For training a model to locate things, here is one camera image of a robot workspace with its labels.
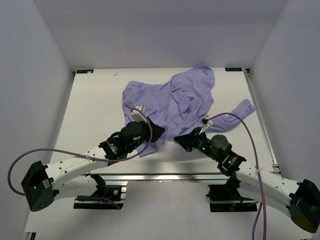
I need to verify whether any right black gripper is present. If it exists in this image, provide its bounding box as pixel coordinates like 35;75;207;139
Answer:
174;126;221;163

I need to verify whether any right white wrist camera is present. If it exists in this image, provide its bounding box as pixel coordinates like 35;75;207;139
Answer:
199;115;213;134

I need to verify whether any left blue table label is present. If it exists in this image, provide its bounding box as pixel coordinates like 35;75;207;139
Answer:
76;69;94;74

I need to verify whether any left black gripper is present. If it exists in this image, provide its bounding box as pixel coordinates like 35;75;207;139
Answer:
126;117;165;154

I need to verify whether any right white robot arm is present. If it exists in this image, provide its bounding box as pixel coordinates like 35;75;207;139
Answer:
174;128;320;233

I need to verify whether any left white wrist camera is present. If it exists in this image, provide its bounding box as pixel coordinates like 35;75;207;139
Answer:
130;104;147;123

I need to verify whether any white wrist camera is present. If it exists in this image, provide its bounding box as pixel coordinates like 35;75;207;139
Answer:
199;115;213;134
130;104;147;123

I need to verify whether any lilac zip jacket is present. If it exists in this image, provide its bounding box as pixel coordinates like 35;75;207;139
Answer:
121;64;257;159

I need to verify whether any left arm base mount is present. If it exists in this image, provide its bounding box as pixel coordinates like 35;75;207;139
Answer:
73;174;126;210

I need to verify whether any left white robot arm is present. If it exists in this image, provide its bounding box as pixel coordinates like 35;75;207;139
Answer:
21;119;165;212

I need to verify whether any blue table label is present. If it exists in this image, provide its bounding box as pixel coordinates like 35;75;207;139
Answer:
224;67;243;72
76;69;94;74

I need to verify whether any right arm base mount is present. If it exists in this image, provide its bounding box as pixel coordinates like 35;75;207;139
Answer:
206;177;258;213

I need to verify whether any right blue table label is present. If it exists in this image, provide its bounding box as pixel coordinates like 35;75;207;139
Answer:
224;67;243;72

